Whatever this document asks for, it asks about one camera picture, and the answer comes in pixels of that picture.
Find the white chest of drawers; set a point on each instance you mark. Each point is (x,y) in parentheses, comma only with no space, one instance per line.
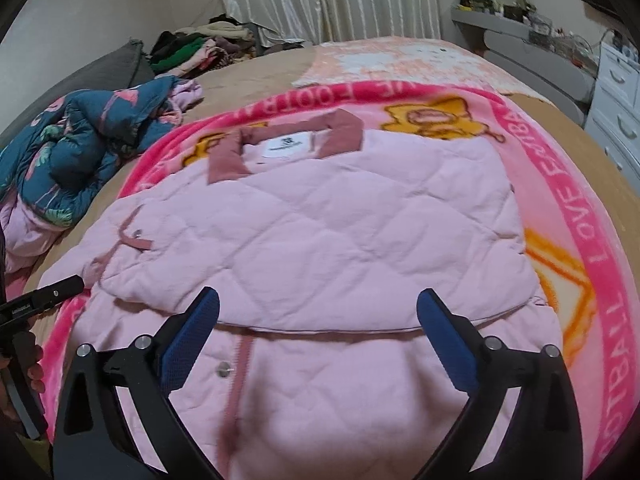
(617,105)

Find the person's left hand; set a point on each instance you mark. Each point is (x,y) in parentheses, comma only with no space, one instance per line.
(36,369)

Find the pink printed blanket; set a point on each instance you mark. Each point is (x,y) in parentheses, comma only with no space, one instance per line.
(565,270)

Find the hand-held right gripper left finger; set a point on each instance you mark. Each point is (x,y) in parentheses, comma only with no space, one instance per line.
(192,332)

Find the grey rounded dresser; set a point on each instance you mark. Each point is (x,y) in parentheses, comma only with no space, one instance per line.
(530,47)

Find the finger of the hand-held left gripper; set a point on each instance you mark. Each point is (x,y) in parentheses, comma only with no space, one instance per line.
(52,294)

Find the pile of mixed clothes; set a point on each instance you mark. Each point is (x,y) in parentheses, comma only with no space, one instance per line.
(200,47)

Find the peach and white patterned towel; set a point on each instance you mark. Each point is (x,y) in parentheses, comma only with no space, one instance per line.
(400,60)

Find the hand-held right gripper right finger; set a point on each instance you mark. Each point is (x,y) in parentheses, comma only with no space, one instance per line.
(445,332)

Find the light pink garment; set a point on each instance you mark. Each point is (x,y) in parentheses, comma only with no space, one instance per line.
(27,237)

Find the grey cushion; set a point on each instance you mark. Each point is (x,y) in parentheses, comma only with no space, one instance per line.
(107,67)

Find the pink quilted jacket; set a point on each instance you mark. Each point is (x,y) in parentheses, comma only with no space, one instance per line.
(310,220)

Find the clutter of small dresser items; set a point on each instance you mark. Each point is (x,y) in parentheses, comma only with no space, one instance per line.
(515,12)

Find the tan bed cover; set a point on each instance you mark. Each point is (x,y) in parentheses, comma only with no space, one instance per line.
(250,87)

